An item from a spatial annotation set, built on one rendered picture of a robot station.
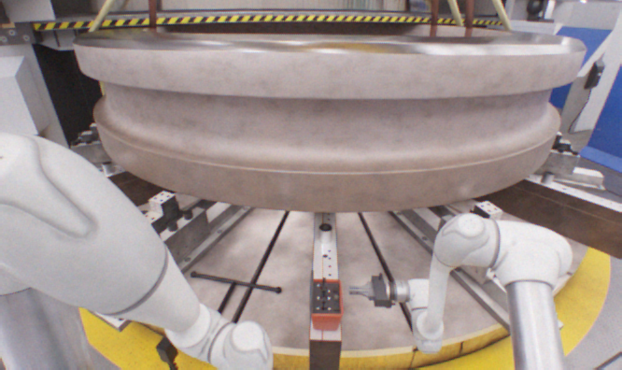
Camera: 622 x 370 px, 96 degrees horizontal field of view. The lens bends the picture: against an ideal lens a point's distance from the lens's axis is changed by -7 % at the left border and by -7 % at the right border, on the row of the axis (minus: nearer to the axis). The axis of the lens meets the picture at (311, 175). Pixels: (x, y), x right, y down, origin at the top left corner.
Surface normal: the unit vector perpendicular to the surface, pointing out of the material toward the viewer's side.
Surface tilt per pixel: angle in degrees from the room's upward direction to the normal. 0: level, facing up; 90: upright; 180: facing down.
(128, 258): 87
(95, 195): 67
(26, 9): 90
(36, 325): 87
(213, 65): 90
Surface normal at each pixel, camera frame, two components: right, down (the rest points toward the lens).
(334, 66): -0.02, 0.48
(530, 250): -0.15, -0.55
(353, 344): 0.00, -0.88
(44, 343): 0.75, 0.28
